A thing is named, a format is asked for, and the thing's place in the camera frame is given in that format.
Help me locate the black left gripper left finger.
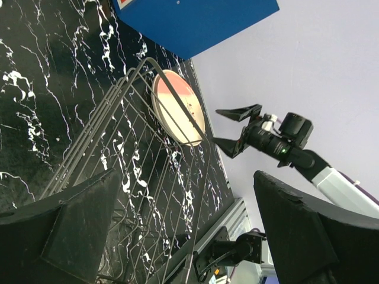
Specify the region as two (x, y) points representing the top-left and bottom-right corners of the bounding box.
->
(1, 169), (121, 283)

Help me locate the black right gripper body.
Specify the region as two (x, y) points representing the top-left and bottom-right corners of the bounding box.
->
(236, 115), (287, 162)

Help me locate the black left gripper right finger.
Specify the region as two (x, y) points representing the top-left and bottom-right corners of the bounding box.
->
(253, 170), (378, 283)

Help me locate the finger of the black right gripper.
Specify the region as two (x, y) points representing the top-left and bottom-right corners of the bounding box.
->
(216, 104), (262, 122)
(212, 137), (243, 159)

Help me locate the pink and beige plate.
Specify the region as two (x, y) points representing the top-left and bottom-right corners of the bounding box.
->
(151, 69), (205, 147)

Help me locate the grey wire dish rack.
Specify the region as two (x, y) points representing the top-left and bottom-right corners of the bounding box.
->
(41, 57), (212, 283)

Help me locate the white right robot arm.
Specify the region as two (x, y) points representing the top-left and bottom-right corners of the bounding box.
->
(213, 104), (378, 218)

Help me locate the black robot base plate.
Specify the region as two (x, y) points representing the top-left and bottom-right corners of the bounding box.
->
(147, 206), (267, 284)

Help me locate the blue ring binder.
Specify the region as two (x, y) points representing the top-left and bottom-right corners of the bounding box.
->
(113, 0), (280, 60)

